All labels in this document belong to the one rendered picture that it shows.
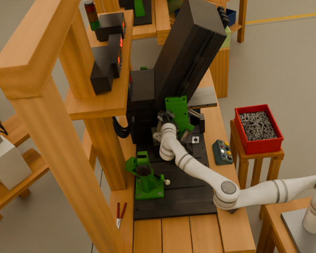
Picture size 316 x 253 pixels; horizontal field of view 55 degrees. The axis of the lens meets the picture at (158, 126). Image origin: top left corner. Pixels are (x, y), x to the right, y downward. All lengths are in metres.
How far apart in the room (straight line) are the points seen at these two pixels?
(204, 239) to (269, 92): 2.48
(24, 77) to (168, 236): 1.06
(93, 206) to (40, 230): 1.76
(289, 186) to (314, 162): 1.78
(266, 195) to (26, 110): 0.90
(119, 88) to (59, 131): 0.47
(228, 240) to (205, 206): 0.20
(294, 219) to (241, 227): 0.26
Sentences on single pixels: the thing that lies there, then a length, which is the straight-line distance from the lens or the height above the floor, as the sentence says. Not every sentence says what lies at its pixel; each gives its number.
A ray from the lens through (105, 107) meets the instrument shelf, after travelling 1.19.
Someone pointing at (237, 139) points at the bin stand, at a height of 0.80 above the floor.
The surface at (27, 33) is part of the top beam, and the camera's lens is 0.90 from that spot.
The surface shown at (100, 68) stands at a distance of 1.25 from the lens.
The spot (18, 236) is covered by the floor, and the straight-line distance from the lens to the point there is 2.95.
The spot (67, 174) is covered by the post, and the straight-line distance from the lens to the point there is 1.01.
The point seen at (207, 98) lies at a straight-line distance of 1.81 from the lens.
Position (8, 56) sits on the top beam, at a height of 1.94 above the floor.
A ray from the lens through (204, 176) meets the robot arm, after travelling 1.23.
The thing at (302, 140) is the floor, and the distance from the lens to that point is 3.23.
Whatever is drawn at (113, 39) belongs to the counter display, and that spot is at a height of 1.59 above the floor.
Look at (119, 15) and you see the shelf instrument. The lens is 1.70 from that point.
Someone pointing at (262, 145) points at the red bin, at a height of 0.88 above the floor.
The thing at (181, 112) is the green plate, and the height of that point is 1.18.
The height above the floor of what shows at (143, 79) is 1.24.
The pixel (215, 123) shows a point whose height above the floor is 0.90.
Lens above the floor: 2.27
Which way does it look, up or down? 44 degrees down
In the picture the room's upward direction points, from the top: 9 degrees counter-clockwise
